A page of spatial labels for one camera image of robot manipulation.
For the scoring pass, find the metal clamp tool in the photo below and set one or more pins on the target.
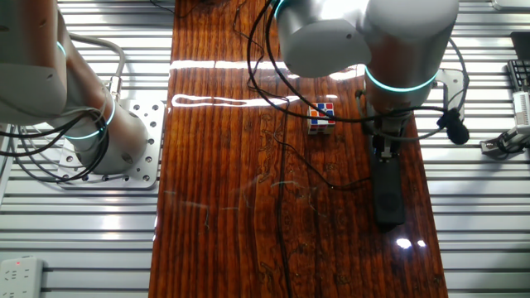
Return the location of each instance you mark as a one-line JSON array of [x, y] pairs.
[[497, 145]]

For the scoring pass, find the rubik's cube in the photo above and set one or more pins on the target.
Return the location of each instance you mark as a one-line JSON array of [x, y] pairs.
[[321, 116]]

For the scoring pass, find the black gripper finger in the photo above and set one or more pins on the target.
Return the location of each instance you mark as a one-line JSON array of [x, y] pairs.
[[393, 154], [381, 153]]

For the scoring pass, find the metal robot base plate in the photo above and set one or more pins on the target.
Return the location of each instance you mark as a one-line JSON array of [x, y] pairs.
[[151, 136]]

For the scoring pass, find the aluminium frame beam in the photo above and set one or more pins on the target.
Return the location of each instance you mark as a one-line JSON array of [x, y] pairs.
[[513, 4]]

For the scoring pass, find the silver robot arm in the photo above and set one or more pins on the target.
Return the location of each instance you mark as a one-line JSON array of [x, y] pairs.
[[406, 37]]

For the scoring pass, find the black flat panel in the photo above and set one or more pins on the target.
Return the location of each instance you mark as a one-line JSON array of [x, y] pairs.
[[522, 45]]

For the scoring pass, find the black foam microphone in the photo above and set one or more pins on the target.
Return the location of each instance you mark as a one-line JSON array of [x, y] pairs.
[[455, 128]]

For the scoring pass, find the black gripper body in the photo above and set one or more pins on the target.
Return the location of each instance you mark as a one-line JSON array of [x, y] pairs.
[[385, 140]]

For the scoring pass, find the white power strip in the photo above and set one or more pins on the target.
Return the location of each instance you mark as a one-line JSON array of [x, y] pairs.
[[18, 277]]

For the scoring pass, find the black keyboard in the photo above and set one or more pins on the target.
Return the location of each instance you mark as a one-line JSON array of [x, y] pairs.
[[521, 74]]

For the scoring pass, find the black soundbar speaker with knob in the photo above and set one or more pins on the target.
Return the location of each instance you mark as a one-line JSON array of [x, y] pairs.
[[389, 198]]

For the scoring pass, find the brown wood grain board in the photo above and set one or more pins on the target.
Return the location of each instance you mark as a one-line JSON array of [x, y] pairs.
[[232, 207]]

